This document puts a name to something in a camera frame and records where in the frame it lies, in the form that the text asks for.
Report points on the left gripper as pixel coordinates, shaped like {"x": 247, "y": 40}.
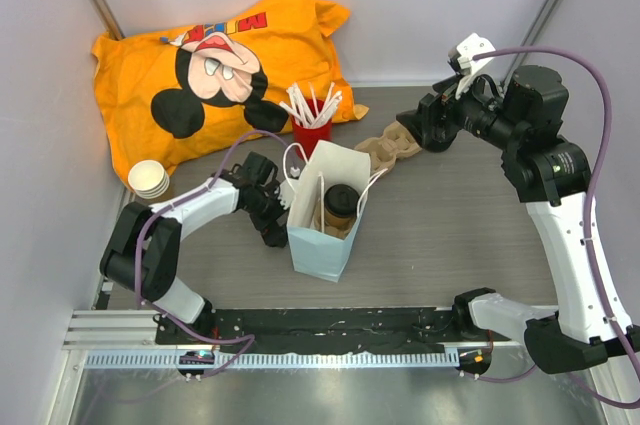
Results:
{"x": 271, "y": 233}

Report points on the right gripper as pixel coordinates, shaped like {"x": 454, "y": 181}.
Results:
{"x": 432, "y": 108}

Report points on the light blue paper bag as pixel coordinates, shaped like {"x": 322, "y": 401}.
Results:
{"x": 314, "y": 253}

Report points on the single straw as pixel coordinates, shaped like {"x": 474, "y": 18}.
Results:
{"x": 321, "y": 206}

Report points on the pulp cup carrier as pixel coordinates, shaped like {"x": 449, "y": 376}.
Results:
{"x": 395, "y": 143}
{"x": 329, "y": 231}

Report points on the single black cup lid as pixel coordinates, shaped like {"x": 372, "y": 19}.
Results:
{"x": 341, "y": 200}

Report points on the single paper coffee cup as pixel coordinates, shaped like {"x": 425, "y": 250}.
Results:
{"x": 340, "y": 222}

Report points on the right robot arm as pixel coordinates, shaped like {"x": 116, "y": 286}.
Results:
{"x": 551, "y": 177}

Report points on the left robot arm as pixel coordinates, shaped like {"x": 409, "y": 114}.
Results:
{"x": 144, "y": 245}

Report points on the red ribbed cup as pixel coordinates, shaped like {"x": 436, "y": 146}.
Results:
{"x": 308, "y": 137}

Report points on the stack of paper cups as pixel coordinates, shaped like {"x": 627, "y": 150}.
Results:
{"x": 150, "y": 181}

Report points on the orange cartoon t-shirt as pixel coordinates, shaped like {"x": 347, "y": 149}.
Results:
{"x": 178, "y": 94}

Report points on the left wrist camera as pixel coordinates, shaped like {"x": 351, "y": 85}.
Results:
{"x": 288, "y": 186}

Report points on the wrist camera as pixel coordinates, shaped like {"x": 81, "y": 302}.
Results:
{"x": 463, "y": 62}
{"x": 288, "y": 186}

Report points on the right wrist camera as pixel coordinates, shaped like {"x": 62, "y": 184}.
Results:
{"x": 463, "y": 62}

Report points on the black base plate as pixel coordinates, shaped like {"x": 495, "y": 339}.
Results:
{"x": 340, "y": 331}

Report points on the slotted cable duct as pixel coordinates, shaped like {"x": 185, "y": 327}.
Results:
{"x": 200, "y": 359}

